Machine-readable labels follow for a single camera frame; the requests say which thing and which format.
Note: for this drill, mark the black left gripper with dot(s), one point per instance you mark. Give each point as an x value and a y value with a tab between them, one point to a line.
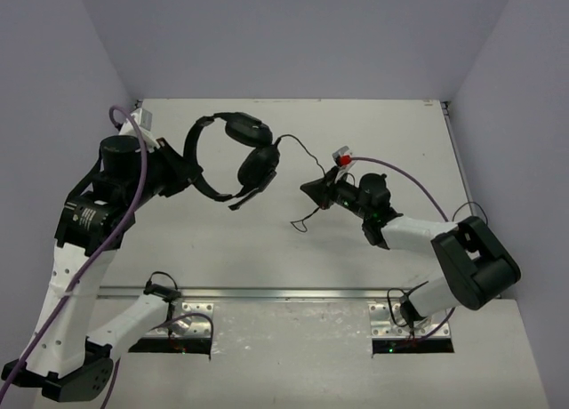
173	172

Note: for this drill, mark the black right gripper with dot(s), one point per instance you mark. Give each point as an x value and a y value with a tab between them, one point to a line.
322	191

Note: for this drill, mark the black over-ear headphones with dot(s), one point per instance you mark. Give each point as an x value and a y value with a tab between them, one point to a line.
257	170

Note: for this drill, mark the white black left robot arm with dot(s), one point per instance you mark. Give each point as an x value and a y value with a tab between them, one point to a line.
65	359

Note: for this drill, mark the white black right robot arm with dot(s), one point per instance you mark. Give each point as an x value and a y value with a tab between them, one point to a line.
388	229

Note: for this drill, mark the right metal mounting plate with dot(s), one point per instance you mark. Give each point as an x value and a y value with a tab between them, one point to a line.
387	323

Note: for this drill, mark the metal mounting plate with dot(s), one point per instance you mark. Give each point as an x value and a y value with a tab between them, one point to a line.
387	323
190	319

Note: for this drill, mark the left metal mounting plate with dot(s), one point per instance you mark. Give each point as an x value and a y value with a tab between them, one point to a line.
190	319

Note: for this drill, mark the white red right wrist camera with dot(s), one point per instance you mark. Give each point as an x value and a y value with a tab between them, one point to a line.
343	160

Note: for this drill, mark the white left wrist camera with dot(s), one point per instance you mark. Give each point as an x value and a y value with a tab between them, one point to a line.
143	120

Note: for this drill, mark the aluminium rail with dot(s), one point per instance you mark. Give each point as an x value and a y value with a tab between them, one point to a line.
266	293
472	208

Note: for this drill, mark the right side aluminium rail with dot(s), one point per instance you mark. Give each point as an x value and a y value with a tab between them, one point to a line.
472	208

